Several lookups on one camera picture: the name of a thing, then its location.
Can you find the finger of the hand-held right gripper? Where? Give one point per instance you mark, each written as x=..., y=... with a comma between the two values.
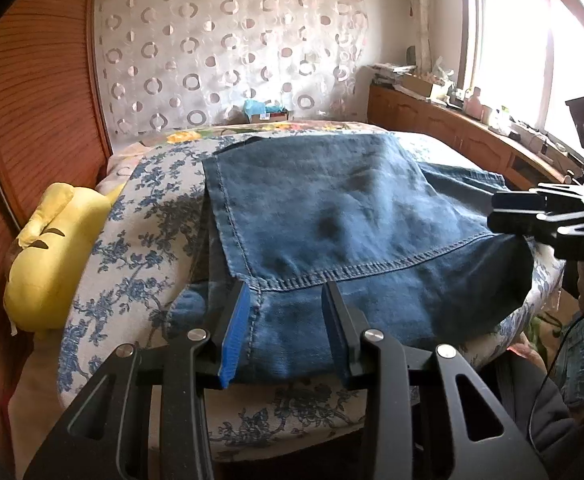
x=514, y=201
x=517, y=222

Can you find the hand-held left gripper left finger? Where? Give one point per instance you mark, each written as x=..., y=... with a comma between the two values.
x=234, y=335

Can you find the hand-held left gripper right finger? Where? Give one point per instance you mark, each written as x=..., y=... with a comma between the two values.
x=342, y=340

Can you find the blue denim pants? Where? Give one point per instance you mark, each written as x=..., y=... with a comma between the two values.
x=347, y=210

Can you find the wooden side cabinet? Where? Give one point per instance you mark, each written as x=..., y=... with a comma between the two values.
x=452, y=130

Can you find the pink bottle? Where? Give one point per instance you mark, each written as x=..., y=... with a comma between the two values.
x=473, y=105

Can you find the blue floral cloth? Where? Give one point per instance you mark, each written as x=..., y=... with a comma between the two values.
x=136, y=240

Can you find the open cardboard box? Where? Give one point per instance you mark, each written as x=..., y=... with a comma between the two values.
x=424, y=85

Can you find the window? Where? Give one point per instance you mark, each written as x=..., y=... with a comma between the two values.
x=512, y=50

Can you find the stack of papers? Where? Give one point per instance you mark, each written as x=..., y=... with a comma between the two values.
x=392, y=72

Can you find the person's dark clothing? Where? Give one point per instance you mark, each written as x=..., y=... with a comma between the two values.
x=547, y=410

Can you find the yellow plush pillow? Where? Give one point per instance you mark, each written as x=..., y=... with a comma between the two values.
x=51, y=260

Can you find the colourful floral bedsheet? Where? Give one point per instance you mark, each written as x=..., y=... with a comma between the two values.
x=186, y=136

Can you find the white window drape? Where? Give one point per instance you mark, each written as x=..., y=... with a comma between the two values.
x=419, y=15

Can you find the teal item on box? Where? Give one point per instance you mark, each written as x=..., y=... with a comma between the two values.
x=264, y=110

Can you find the circle patterned curtain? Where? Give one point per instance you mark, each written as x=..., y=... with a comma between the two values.
x=221, y=50

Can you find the wooden headboard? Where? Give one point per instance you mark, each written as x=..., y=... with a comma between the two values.
x=46, y=85

